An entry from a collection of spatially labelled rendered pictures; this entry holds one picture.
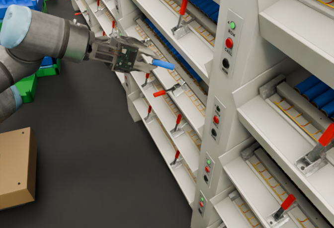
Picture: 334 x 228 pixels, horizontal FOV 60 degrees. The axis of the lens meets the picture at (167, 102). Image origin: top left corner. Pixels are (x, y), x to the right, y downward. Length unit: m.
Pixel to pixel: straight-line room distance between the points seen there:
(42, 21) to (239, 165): 0.53
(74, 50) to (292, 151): 0.48
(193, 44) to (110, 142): 0.87
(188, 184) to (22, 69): 0.69
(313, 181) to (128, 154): 1.03
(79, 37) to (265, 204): 0.54
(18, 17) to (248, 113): 0.49
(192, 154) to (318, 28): 0.64
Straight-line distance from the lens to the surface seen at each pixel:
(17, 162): 1.32
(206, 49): 0.69
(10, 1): 1.95
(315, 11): 0.45
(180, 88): 0.85
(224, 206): 0.88
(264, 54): 0.52
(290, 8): 0.46
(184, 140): 0.99
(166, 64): 0.82
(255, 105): 0.57
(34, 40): 0.66
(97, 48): 0.68
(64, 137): 1.54
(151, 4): 0.90
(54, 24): 0.67
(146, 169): 1.35
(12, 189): 1.25
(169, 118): 1.05
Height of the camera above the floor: 1.12
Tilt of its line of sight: 44 degrees down
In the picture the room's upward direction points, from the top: straight up
